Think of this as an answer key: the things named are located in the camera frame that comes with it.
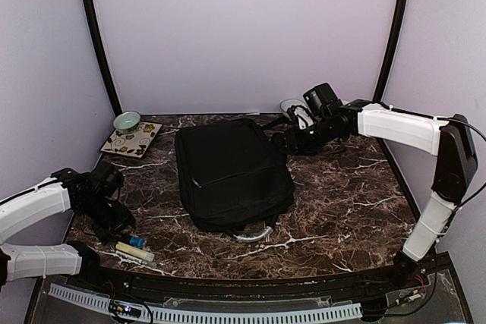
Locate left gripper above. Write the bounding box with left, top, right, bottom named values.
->
left=78, top=197, right=135, bottom=246

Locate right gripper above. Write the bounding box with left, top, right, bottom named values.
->
left=276, top=115, right=343, bottom=156

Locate yellow highlighter pen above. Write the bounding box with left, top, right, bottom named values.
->
left=115, top=242, right=154, bottom=262

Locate black and blue marker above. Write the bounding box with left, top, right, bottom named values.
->
left=128, top=236, right=145, bottom=248

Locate clear pen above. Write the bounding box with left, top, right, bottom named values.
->
left=121, top=255, right=157, bottom=268

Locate black student bag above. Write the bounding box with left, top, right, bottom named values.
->
left=175, top=118, right=295, bottom=243

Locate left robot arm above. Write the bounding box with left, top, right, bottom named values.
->
left=1, top=163, right=136, bottom=291

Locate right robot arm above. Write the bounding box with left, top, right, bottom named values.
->
left=271, top=99, right=484, bottom=289

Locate celadon bowl at back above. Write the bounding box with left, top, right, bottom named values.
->
left=279, top=99, right=307, bottom=118

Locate small circuit board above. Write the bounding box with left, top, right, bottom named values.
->
left=108, top=300, right=142, bottom=319

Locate celadon bowl on tile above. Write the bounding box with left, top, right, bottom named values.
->
left=113, top=111, right=141, bottom=134

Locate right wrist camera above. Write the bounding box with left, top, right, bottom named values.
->
left=303, top=83, right=342, bottom=118

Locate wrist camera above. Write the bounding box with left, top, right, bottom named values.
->
left=90, top=161, right=124, bottom=197
left=303, top=83, right=342, bottom=118

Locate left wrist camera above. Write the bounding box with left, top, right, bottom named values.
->
left=90, top=161, right=124, bottom=197

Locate white cable duct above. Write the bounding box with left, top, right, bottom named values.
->
left=48, top=284, right=362, bottom=323

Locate black front table rail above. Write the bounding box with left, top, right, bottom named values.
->
left=60, top=255, right=430, bottom=306

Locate right black frame post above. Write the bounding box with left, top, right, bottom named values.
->
left=372, top=0, right=407, bottom=102

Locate black frame post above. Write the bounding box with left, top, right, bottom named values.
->
left=82, top=0, right=122, bottom=116
left=372, top=0, right=407, bottom=102

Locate left black frame post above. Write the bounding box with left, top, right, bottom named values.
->
left=82, top=0, right=122, bottom=116

